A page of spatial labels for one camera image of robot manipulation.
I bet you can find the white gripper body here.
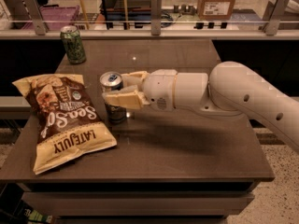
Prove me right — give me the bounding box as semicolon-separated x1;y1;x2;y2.
143;69;178;111

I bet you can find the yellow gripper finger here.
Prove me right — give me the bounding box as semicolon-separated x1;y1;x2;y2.
102;85;150;109
121;71;149;88

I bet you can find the blue silver redbull can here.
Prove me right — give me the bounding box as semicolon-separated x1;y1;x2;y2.
99;72;126;124

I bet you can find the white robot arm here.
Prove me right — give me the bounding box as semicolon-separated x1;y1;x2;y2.
100;62;299;152

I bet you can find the brown yellow chip bag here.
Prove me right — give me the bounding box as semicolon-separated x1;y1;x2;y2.
13;74;117;175

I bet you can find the green soda can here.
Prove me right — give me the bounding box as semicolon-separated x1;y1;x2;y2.
60;25;86;64

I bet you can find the metal glass clamp middle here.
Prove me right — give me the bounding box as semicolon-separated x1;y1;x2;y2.
150;0;162;35

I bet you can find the metal glass clamp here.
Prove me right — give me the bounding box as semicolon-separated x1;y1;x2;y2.
262;0;290;35
150;0;162;35
23;0;48;35

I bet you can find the purple plastic crate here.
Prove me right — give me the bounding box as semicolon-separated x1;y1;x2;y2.
34;6;79;30

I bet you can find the cardboard box with label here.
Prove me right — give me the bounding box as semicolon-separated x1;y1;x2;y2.
197;0;235;20

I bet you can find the metal glass clamp right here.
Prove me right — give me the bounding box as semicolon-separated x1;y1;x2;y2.
262;0;290;35

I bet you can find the metal glass clamp left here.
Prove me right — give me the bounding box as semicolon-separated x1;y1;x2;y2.
23;0;48;35

